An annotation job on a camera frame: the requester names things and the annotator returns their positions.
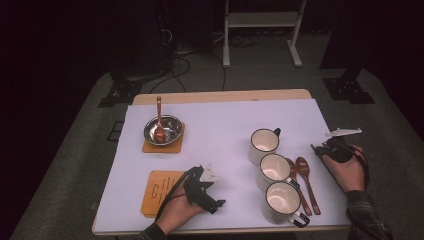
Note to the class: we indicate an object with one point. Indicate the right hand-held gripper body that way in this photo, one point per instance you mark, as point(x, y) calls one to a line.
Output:
point(340, 153)

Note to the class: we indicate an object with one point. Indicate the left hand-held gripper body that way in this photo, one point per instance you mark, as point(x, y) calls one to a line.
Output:
point(196, 190)

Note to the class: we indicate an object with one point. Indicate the bamboo trivet with cutouts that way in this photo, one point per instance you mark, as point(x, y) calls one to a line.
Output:
point(163, 150)
point(146, 203)

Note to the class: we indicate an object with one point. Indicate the stainless steel bowl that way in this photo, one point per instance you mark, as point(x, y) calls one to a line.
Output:
point(173, 128)

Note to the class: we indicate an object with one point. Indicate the person's right hand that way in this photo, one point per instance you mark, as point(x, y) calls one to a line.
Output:
point(351, 176)

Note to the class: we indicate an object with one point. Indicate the person's left hand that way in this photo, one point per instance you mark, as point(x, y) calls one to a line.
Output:
point(178, 213)

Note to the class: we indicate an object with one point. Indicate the white mug with black rim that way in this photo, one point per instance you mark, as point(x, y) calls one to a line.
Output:
point(282, 198)
point(275, 166)
point(264, 140)

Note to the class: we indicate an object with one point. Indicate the black metal stand base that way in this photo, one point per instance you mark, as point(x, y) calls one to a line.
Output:
point(121, 91)
point(348, 90)

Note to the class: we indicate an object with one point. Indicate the white metal stand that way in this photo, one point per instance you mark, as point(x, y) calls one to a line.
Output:
point(260, 19)

